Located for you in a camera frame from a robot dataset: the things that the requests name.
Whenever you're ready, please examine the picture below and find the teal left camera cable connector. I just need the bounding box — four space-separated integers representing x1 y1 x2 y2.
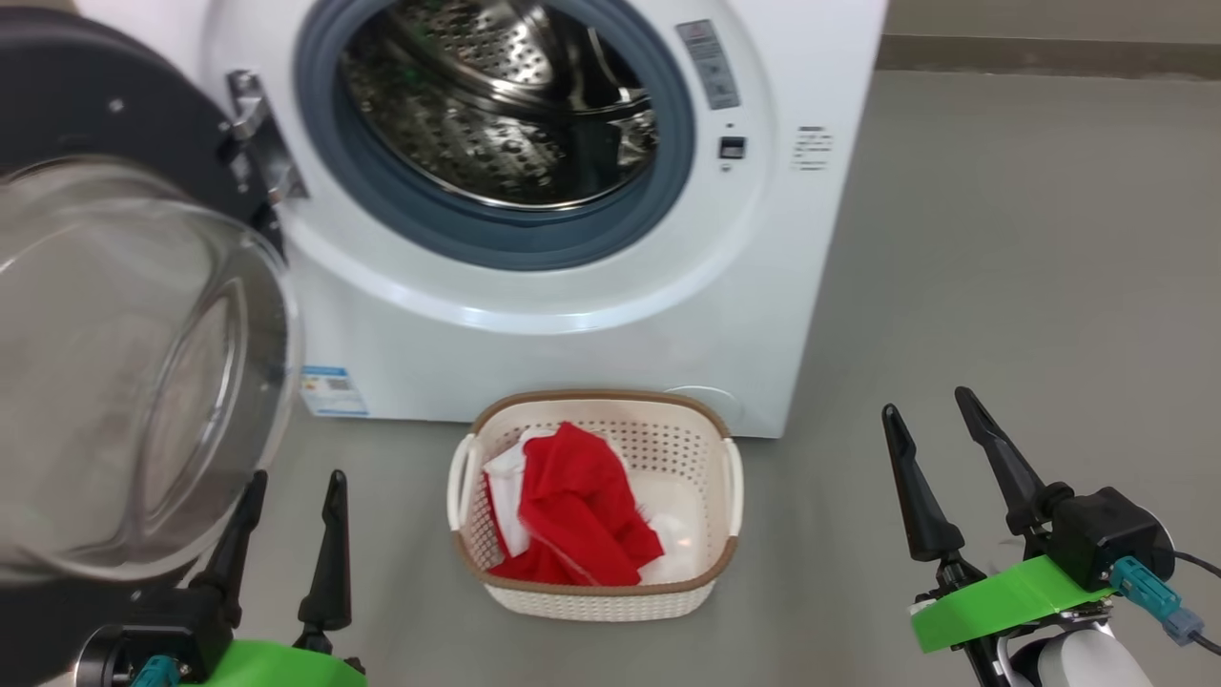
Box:
129 654 182 687

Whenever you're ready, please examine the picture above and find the grey warning label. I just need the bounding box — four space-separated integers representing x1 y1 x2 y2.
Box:
675 19 743 112

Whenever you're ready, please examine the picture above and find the round white filter cover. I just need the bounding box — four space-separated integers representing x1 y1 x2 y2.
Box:
663 385 745 426

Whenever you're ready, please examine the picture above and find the blue energy label sticker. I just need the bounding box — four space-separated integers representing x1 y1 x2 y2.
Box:
300 365 369 418

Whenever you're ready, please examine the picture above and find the white washing machine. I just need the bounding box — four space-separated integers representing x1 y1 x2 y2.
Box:
76 0 890 440

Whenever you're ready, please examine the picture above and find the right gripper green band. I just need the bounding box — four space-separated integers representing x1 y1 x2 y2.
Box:
881 385 1119 687

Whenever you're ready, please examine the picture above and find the red and white garment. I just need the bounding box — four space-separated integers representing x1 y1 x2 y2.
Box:
482 422 666 588

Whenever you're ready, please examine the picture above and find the teal right camera cable connector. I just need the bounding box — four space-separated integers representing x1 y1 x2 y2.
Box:
1108 549 1221 659

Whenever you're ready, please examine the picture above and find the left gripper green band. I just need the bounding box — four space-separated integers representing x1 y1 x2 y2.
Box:
181 468 369 687

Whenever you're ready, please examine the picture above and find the chrome door hinge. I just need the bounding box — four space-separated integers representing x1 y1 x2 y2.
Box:
224 69 311 206

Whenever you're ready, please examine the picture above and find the grey rubber door gasket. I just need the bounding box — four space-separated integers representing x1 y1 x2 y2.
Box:
293 0 697 273

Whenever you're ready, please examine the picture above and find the teal camera cable connector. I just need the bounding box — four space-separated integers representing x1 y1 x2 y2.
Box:
1108 549 1221 659
129 654 182 687

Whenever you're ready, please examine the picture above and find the cream laundry basket brown rim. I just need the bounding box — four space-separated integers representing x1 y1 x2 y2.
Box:
446 388 745 623

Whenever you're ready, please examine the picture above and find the black glass washing machine door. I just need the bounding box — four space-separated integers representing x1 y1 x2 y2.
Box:
0 8 304 687

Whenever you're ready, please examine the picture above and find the steel perforated washer drum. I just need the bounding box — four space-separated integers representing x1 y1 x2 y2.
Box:
339 0 661 211

